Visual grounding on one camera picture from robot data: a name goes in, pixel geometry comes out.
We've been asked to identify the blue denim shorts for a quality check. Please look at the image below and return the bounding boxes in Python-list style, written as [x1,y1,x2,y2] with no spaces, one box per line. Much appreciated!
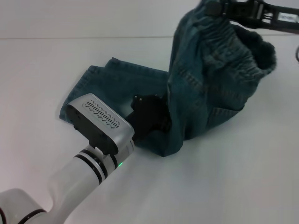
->
[58,0,276,158]

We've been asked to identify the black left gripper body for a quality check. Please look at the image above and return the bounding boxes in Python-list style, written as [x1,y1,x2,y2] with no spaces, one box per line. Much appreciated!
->
[126,94,169,143]

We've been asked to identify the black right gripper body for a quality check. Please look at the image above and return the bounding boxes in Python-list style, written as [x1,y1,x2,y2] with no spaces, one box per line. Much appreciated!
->
[233,1,299,34]

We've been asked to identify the silver black wrist camera box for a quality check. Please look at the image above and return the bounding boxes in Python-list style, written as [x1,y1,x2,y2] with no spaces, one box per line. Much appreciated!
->
[66,93,135,156]

